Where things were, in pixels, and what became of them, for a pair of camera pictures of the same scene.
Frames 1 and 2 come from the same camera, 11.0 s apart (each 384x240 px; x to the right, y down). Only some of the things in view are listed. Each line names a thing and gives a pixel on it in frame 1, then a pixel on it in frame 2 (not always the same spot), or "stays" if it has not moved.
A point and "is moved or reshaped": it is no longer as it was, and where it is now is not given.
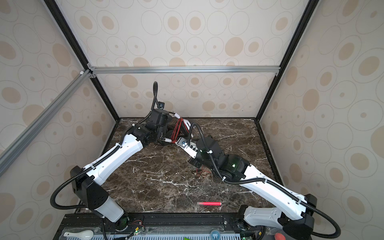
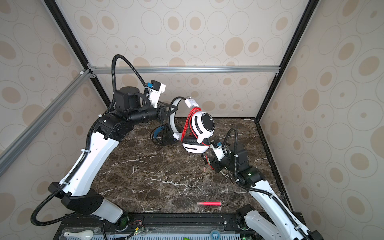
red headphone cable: x=199 y=169 → x=189 y=118
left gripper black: x=165 y=128 → x=162 y=113
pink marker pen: x=209 y=203 stays
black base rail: x=88 y=224 stays
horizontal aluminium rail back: x=185 y=69 stays
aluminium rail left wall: x=16 y=147 stays
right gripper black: x=193 y=163 → x=215 y=164
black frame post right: x=302 y=26 stays
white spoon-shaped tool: x=85 y=235 stays
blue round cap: x=215 y=235 stays
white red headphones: x=178 y=128 is moved or reshaped
